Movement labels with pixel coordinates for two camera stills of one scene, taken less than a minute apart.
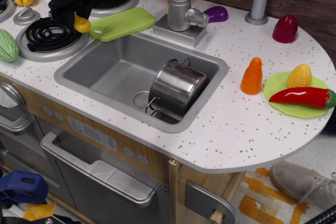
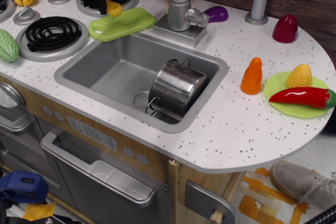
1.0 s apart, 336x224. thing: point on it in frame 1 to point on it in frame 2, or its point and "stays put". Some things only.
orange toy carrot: x=252 y=78 stays put
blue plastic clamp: x=20 y=186 stays put
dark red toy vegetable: x=285 y=29 stays put
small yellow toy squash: x=81 y=25 to x=114 y=9
